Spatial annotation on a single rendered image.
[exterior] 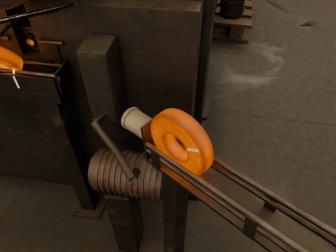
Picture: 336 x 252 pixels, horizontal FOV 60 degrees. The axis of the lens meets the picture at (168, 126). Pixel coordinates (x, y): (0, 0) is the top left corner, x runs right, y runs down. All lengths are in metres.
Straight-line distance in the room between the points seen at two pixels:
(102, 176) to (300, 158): 1.09
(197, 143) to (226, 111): 1.23
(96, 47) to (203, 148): 0.37
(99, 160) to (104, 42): 0.31
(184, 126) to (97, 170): 0.35
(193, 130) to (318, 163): 1.17
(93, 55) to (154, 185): 0.36
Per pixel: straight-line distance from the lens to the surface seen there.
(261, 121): 1.75
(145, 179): 0.79
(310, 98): 2.02
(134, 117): 0.69
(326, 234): 0.58
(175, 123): 0.56
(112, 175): 0.81
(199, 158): 0.57
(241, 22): 2.42
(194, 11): 0.73
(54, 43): 0.88
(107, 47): 0.74
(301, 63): 2.34
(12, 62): 0.86
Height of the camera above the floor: 1.17
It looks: 45 degrees down
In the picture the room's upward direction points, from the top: straight up
